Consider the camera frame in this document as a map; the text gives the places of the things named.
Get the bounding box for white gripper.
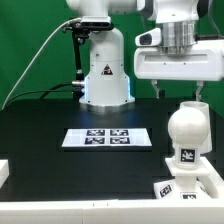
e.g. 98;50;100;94
134;40;224;100

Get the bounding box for white lamp bulb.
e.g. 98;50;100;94
168;107;209;169

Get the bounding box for white lamp shade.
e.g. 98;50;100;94
180;101;212;154

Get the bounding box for white lamp base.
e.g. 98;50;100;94
153;158;210;200

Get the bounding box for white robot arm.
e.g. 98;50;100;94
66;0;224;111

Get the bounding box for white marker sheet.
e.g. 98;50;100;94
62;128;152;148

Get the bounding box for white left fence block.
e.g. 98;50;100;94
0;160;9;188

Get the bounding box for black camera on stand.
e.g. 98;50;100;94
62;17;114;101

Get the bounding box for black cables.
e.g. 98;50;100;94
5;82;75;106

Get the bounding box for white front fence rail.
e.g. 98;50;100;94
0;200;224;224

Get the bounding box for white camera cable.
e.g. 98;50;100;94
1;18;82;110

